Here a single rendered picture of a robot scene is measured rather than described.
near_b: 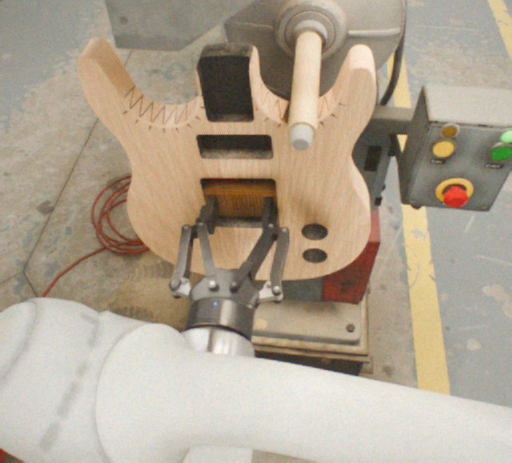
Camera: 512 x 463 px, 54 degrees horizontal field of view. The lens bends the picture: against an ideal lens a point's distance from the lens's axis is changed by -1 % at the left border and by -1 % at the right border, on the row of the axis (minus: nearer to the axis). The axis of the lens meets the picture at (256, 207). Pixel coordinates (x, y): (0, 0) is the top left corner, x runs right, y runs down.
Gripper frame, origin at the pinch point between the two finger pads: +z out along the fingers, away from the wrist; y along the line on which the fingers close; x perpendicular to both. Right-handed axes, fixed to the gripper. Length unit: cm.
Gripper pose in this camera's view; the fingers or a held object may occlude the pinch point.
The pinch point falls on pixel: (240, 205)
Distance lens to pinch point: 68.6
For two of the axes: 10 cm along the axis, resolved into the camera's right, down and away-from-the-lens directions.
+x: -0.9, -6.7, -7.4
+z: 1.1, -7.4, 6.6
